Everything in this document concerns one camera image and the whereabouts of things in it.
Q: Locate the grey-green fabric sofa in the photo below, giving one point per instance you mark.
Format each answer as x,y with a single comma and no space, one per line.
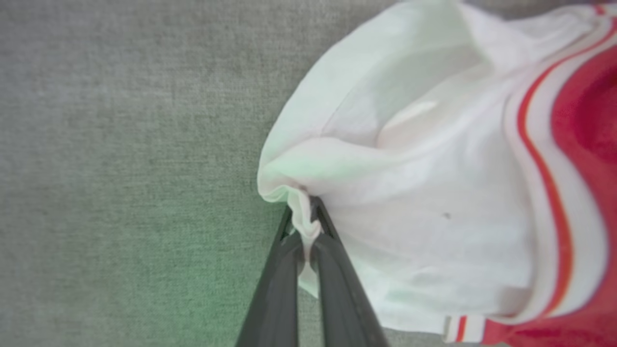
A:
120,144

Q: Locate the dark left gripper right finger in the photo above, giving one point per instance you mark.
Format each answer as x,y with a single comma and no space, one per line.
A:
342,299

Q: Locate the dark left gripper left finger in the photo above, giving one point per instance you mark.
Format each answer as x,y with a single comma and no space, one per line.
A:
274,299

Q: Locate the red and white shirt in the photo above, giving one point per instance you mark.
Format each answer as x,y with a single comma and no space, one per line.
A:
434,168

